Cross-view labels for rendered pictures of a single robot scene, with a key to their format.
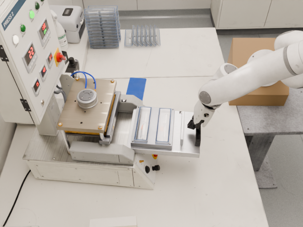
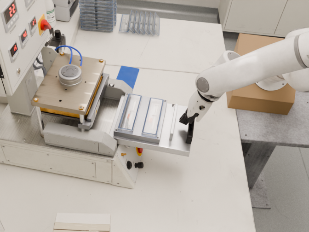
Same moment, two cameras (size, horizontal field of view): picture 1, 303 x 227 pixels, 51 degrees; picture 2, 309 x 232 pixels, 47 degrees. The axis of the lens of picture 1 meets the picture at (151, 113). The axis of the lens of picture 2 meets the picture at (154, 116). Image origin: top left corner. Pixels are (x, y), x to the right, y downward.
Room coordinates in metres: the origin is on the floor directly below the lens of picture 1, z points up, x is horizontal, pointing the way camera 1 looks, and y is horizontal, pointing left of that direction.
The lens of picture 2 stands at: (-0.05, -0.01, 1.95)
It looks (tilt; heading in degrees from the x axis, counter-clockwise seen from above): 47 degrees down; 357
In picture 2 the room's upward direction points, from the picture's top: 8 degrees clockwise
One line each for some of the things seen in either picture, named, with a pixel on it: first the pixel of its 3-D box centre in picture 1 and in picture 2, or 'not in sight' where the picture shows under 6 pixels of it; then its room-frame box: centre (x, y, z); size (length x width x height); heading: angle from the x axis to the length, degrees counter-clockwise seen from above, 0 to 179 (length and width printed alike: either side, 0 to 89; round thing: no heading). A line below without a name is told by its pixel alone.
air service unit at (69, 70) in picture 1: (74, 74); (58, 49); (1.10, 0.35, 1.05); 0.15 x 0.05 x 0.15; 173
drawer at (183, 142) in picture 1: (164, 129); (153, 121); (0.83, -0.05, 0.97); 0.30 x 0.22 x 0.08; 83
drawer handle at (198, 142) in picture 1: (198, 129); (191, 124); (0.82, -0.19, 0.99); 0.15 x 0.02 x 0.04; 173
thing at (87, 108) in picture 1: (82, 102); (64, 79); (0.89, 0.28, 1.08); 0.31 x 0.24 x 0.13; 173
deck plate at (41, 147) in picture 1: (87, 129); (66, 113); (0.87, 0.28, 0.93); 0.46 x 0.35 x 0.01; 83
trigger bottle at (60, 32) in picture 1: (57, 31); (46, 4); (1.64, 0.55, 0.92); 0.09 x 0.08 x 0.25; 33
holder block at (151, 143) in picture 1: (153, 126); (141, 117); (0.84, -0.01, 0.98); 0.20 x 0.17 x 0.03; 173
